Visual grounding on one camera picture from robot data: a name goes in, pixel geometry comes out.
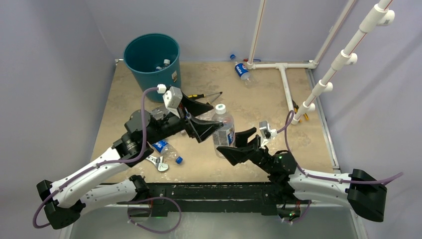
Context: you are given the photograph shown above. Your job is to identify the silver adjustable wrench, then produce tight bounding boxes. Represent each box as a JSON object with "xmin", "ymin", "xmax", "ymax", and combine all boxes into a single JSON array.
[{"xmin": 146, "ymin": 155, "xmax": 169, "ymax": 172}]

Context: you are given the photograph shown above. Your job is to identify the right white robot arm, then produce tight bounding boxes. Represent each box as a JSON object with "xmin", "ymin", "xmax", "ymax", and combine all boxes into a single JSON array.
[{"xmin": 216, "ymin": 126, "xmax": 387, "ymax": 222}]

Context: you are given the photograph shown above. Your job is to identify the Pepsi bottle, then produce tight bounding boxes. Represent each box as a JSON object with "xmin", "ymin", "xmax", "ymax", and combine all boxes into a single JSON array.
[
  {"xmin": 152, "ymin": 140, "xmax": 183, "ymax": 164},
  {"xmin": 229, "ymin": 54, "xmax": 257, "ymax": 87}
]

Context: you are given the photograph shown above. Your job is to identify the white label crushed bottle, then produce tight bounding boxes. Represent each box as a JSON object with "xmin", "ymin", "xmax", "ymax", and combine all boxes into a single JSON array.
[{"xmin": 211, "ymin": 104, "xmax": 235, "ymax": 158}]

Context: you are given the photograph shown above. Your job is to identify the long clear bottle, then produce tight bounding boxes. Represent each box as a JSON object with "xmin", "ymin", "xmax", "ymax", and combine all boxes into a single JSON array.
[{"xmin": 162, "ymin": 59, "xmax": 171, "ymax": 69}]

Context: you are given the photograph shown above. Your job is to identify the yellow tool by pipe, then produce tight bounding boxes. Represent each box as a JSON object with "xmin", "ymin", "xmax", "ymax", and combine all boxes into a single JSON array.
[{"xmin": 292, "ymin": 100, "xmax": 310, "ymax": 122}]

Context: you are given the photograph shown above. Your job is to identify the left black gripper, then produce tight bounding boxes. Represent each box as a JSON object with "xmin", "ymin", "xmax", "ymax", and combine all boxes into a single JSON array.
[{"xmin": 146, "ymin": 91, "xmax": 223, "ymax": 145}]

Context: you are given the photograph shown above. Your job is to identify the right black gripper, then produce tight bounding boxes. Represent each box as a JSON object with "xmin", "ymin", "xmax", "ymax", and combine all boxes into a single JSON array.
[{"xmin": 217, "ymin": 127, "xmax": 275, "ymax": 174}]

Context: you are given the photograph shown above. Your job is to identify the white PVC pipe frame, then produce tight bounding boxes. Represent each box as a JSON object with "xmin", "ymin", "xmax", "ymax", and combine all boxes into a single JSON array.
[{"xmin": 246, "ymin": 0, "xmax": 395, "ymax": 125}]

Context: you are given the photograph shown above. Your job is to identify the clear bottle by bin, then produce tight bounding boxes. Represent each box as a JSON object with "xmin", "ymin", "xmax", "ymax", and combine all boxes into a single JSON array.
[{"xmin": 150, "ymin": 106, "xmax": 169, "ymax": 120}]

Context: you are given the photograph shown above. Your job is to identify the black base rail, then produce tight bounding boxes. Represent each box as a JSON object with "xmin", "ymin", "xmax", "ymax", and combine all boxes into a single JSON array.
[{"xmin": 126, "ymin": 182, "xmax": 302, "ymax": 221}]

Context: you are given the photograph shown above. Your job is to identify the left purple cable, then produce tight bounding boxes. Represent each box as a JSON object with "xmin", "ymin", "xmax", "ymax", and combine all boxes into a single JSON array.
[{"xmin": 32, "ymin": 84, "xmax": 183, "ymax": 235}]

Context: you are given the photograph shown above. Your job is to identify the teal plastic bin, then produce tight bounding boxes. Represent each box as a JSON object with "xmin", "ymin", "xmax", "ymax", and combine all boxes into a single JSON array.
[{"xmin": 123, "ymin": 33, "xmax": 182, "ymax": 91}]

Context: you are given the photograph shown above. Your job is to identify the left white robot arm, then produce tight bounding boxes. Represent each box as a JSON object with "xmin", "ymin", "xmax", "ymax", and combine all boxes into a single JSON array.
[{"xmin": 36, "ymin": 95, "xmax": 223, "ymax": 230}]

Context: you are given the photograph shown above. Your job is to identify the yellow black pliers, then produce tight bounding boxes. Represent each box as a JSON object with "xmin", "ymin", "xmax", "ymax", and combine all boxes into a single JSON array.
[{"xmin": 188, "ymin": 92, "xmax": 223, "ymax": 105}]

